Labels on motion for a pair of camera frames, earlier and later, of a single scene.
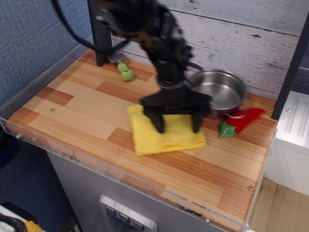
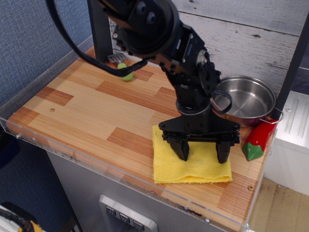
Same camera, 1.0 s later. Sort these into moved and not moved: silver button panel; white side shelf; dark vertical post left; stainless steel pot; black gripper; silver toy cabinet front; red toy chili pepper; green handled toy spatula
Moved: red toy chili pepper; black gripper; stainless steel pot
Not moved: dark vertical post left; silver button panel; green handled toy spatula; white side shelf; silver toy cabinet front
